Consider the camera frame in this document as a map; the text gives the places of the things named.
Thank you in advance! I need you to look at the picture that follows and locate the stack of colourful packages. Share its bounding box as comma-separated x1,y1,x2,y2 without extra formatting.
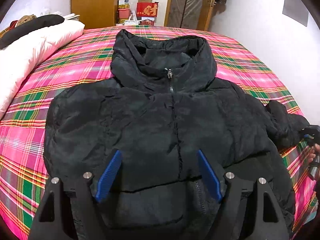
117,0,132,26

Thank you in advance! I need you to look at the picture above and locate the brown plush item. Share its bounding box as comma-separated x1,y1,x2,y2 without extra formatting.
16,15,38,27

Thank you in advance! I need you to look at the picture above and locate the black cloth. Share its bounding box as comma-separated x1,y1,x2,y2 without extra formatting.
0,14,64,49

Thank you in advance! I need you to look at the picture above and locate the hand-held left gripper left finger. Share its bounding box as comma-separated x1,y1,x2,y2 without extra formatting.
30,149,123,240

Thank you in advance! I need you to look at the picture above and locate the pink plaid bed sheet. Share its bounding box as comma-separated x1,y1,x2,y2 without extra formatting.
0,26,320,240

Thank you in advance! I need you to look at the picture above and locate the pale pink duvet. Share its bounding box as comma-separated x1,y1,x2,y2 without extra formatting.
0,19,85,120

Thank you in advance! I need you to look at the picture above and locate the white carrier bag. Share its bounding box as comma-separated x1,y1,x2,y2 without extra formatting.
124,15,141,26

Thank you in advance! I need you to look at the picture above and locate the grey wall panel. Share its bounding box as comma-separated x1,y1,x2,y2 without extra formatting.
282,0,309,27

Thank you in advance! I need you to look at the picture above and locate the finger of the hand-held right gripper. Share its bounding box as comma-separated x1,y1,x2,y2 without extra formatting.
301,125,320,141

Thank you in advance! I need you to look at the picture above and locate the red gift box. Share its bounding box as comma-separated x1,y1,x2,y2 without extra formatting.
137,2,158,18

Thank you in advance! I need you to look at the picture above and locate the person's right hand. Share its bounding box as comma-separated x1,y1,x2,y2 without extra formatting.
307,144,320,165

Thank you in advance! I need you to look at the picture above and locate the black puffer jacket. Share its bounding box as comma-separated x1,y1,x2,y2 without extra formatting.
43,29,312,240

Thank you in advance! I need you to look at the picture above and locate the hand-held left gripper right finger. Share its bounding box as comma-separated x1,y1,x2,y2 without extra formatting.
196,149,292,240

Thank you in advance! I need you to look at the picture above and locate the wooden door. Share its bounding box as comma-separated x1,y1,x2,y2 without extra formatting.
71,0,117,29

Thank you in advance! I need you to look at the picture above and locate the grey door curtain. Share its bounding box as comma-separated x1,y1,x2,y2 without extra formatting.
167,0,208,29

